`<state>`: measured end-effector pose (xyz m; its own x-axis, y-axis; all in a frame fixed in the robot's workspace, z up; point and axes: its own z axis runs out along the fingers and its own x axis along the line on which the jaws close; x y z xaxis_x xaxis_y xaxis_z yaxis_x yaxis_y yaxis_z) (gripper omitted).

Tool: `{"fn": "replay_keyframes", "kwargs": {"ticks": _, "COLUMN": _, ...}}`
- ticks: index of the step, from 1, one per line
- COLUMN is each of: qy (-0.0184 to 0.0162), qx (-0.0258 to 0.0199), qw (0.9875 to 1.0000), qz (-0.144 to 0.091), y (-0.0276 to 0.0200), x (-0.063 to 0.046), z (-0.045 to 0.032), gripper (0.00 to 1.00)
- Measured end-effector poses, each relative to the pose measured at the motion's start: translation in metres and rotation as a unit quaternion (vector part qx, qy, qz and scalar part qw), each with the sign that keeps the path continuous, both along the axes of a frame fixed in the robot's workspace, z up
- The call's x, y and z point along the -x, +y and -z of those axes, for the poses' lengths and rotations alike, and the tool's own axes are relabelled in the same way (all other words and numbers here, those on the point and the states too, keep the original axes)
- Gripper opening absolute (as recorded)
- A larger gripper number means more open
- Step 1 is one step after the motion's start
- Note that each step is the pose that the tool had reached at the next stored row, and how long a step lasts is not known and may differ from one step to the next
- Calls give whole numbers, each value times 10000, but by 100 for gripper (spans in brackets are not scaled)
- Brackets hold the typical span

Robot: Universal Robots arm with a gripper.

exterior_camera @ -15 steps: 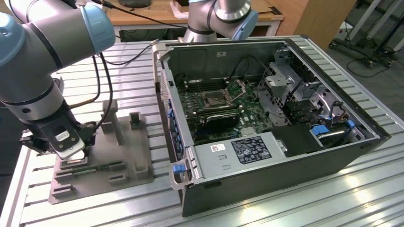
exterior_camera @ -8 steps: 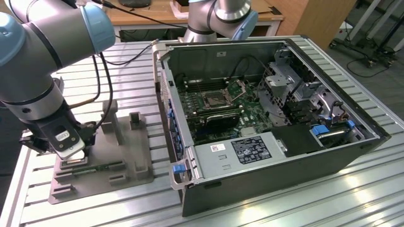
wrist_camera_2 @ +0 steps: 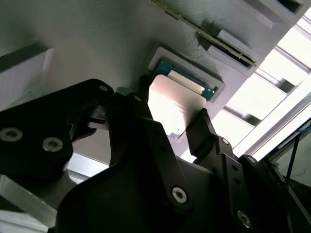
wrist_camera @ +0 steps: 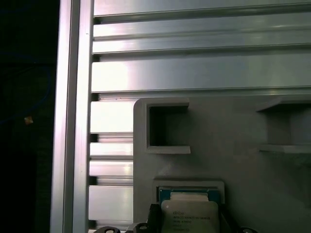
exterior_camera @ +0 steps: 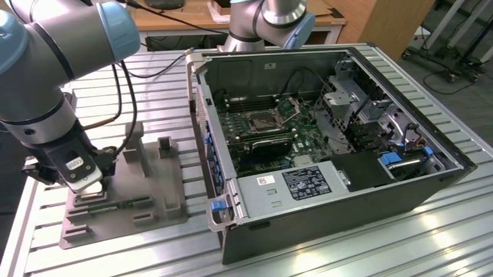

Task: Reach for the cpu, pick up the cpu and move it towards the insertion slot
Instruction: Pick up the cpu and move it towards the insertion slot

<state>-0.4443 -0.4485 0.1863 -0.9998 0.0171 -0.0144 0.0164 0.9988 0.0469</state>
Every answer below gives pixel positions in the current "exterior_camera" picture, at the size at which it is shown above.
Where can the blue case latch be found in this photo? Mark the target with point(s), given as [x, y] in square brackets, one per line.
[217, 206]

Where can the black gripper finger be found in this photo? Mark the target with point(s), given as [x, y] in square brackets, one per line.
[42, 174]
[108, 161]

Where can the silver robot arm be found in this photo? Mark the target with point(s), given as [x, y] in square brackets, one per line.
[58, 52]

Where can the small blue clip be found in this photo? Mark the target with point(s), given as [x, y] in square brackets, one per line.
[428, 152]

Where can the black RAM slot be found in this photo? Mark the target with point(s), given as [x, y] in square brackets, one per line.
[253, 109]
[252, 102]
[252, 106]

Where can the flat cardboard sheet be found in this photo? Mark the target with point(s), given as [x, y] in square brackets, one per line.
[328, 8]

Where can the wooden desk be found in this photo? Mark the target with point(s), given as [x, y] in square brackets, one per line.
[162, 24]

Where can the green RAM stick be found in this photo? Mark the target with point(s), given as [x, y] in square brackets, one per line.
[112, 207]

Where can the wheeled metal stand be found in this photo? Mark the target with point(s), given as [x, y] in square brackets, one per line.
[439, 27]

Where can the cardboard box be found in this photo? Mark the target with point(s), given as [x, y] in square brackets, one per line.
[220, 11]

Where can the green motherboard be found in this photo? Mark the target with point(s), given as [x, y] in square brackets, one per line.
[307, 142]

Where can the small silver heatsink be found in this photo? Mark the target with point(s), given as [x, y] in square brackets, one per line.
[307, 161]

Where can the silver disk bay cage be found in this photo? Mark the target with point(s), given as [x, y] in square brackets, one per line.
[339, 99]

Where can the black plastic shroud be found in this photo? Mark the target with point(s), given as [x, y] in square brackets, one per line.
[363, 173]

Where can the wooden cabinet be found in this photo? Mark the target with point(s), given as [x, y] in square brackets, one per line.
[393, 26]

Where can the dark round object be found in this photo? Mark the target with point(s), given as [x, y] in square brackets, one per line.
[166, 3]

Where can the black open PC case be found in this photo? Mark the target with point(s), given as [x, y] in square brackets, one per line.
[347, 225]

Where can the black graphics card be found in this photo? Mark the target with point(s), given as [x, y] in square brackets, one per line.
[269, 150]

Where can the grey parts rack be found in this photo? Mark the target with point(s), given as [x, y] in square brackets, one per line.
[116, 231]

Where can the grey power supply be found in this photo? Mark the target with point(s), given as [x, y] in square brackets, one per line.
[267, 202]

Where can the CPU socket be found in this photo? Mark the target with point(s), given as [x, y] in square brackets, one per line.
[267, 122]

